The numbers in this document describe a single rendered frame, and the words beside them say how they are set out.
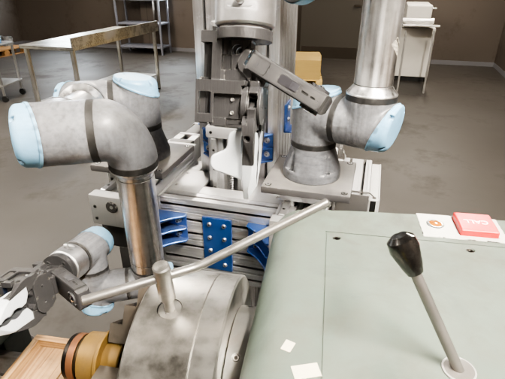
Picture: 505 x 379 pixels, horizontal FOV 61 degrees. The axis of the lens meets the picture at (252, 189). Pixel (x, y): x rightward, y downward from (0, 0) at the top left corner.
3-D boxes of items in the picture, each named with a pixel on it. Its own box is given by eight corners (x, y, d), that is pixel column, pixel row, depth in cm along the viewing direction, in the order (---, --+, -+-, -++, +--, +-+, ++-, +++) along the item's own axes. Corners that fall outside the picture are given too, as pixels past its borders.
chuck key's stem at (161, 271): (166, 330, 60) (153, 274, 53) (163, 317, 61) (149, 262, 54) (182, 325, 60) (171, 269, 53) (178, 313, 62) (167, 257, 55)
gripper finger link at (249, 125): (244, 162, 57) (248, 95, 55) (258, 162, 57) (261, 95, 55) (237, 166, 53) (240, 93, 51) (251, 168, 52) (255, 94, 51)
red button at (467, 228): (486, 224, 76) (489, 213, 75) (497, 243, 71) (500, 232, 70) (450, 221, 77) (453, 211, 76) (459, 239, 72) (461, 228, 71)
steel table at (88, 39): (36, 120, 531) (16, 35, 486) (122, 85, 695) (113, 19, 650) (86, 125, 512) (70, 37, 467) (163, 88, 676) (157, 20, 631)
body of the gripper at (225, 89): (210, 125, 61) (213, 34, 58) (270, 128, 59) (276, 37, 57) (193, 127, 53) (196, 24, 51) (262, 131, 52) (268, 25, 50)
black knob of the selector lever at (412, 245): (418, 264, 48) (426, 227, 46) (423, 282, 45) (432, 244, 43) (381, 260, 48) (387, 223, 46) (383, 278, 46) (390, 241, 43)
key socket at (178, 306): (163, 335, 59) (160, 322, 57) (158, 316, 62) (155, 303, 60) (187, 326, 60) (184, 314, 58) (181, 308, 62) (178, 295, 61)
